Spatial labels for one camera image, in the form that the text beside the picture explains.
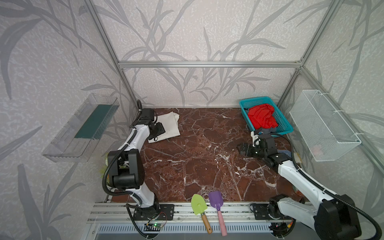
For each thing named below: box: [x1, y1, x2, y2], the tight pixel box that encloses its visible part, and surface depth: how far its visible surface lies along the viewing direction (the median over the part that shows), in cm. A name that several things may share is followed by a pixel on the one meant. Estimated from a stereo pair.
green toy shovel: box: [191, 194, 213, 234], surface depth 77 cm
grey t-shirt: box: [255, 127, 277, 134], surface depth 101 cm
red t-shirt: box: [248, 103, 279, 130], surface depth 103 cm
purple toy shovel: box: [208, 190, 227, 237], surface depth 77 cm
